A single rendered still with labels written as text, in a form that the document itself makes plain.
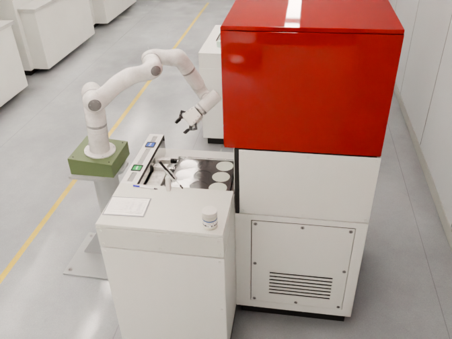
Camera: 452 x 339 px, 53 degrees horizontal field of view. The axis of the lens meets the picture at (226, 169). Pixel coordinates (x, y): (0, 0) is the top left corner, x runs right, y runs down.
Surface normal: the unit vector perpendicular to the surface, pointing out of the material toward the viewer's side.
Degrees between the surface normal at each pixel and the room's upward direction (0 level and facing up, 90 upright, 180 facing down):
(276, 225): 90
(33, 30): 90
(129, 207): 0
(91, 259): 0
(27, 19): 90
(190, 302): 90
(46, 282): 0
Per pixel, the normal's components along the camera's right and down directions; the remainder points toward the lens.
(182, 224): -0.03, -0.83
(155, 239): -0.15, 0.55
